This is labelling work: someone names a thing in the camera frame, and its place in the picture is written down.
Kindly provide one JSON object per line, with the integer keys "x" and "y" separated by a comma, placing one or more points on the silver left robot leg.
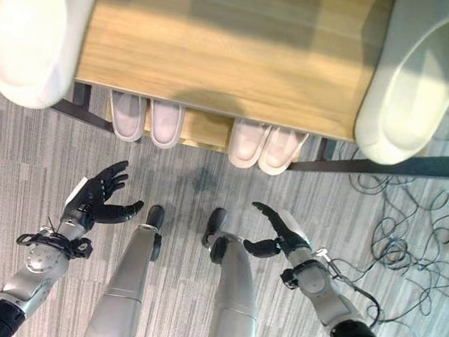
{"x": 124, "y": 285}

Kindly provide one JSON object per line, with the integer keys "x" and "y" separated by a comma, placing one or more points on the large white slipper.
{"x": 411, "y": 85}
{"x": 30, "y": 31}

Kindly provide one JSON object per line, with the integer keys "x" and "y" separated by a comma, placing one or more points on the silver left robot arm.
{"x": 33, "y": 263}

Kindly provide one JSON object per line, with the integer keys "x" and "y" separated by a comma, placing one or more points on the wooden shoe rack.
{"x": 233, "y": 49}

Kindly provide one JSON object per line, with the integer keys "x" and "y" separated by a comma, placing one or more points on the beige slipper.
{"x": 248, "y": 143}
{"x": 282, "y": 153}

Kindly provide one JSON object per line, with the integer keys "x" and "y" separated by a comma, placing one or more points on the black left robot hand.
{"x": 99, "y": 201}

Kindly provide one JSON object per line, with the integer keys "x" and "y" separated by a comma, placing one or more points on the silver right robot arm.
{"x": 331, "y": 299}

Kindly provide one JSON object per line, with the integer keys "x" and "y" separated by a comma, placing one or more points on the silver robot leg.
{"x": 124, "y": 285}
{"x": 231, "y": 288}

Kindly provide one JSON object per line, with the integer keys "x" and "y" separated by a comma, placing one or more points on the silver right robot leg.
{"x": 231, "y": 288}

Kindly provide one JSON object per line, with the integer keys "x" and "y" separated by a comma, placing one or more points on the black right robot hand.
{"x": 286, "y": 231}

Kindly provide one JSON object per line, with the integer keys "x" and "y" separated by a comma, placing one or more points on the pale pink slipper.
{"x": 167, "y": 123}
{"x": 125, "y": 116}

